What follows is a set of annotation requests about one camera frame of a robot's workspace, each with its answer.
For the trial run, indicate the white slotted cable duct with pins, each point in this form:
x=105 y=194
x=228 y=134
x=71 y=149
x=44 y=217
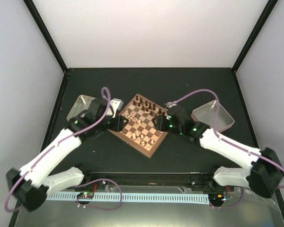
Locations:
x=133 y=197

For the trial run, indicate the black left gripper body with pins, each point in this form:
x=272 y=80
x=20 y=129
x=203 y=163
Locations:
x=117 y=126

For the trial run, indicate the black left frame post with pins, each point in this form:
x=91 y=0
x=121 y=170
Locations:
x=30 y=5

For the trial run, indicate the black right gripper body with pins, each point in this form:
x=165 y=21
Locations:
x=163 y=127

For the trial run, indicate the yellow metal tin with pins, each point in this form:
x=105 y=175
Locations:
x=82 y=103

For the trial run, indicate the right controller circuit board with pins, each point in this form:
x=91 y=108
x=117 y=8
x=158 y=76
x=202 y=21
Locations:
x=222 y=197

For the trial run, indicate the black rear mounting rail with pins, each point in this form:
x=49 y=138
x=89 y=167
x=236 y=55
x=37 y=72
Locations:
x=203 y=181

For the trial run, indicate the pile of light pieces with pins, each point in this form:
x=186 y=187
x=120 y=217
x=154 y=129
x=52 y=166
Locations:
x=129 y=115

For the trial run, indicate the black frame post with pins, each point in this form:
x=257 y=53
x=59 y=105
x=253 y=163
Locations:
x=269 y=7
x=30 y=5

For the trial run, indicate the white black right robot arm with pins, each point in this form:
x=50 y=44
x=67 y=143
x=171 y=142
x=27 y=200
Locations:
x=259 y=170

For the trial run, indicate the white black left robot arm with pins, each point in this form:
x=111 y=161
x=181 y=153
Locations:
x=33 y=183

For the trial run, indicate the left controller circuit board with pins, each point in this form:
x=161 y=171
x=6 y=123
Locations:
x=85 y=195

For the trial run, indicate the black right frame post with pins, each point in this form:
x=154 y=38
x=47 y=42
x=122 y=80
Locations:
x=269 y=7

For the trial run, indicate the pink metal tin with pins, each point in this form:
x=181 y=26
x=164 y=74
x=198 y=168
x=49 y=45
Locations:
x=213 y=114

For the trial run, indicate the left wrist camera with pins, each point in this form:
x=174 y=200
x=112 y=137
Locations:
x=115 y=106

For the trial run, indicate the wooden chessboard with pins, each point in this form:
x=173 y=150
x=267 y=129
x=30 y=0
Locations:
x=146 y=130

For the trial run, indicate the controller circuit board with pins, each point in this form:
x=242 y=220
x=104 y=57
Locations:
x=85 y=195
x=222 y=197

